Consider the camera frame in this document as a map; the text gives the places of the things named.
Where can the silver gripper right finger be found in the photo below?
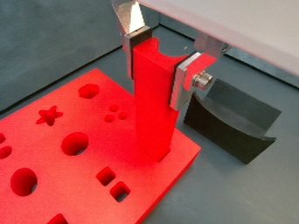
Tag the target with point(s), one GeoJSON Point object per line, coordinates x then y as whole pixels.
{"type": "Point", "coordinates": [189, 74]}

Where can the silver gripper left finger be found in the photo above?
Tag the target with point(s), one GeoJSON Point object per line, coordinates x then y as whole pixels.
{"type": "Point", "coordinates": [133, 30]}

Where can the red arch peg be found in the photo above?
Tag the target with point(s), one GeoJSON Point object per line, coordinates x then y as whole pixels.
{"type": "Point", "coordinates": [155, 117]}

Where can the black curved holder stand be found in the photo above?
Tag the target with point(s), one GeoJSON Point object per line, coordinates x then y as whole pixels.
{"type": "Point", "coordinates": [233, 120]}

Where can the red shape sorter board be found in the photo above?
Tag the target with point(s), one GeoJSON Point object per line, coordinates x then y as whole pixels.
{"type": "Point", "coordinates": [71, 167]}

